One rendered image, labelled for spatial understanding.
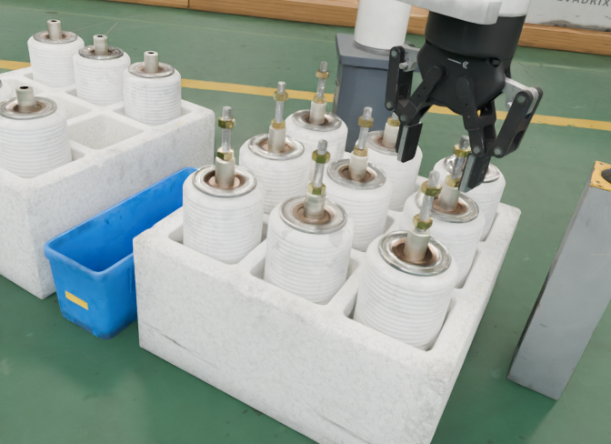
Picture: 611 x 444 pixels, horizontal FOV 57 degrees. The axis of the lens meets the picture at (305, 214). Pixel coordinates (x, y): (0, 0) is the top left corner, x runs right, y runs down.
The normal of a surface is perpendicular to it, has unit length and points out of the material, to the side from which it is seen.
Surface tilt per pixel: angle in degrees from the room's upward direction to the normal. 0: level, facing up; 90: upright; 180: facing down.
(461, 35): 90
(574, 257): 90
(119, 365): 0
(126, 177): 90
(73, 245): 88
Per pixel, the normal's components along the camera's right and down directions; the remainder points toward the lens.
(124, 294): 0.86, 0.37
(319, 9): 0.00, 0.54
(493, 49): 0.24, 0.54
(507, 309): 0.11, -0.84
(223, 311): -0.47, 0.43
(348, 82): -0.72, 0.30
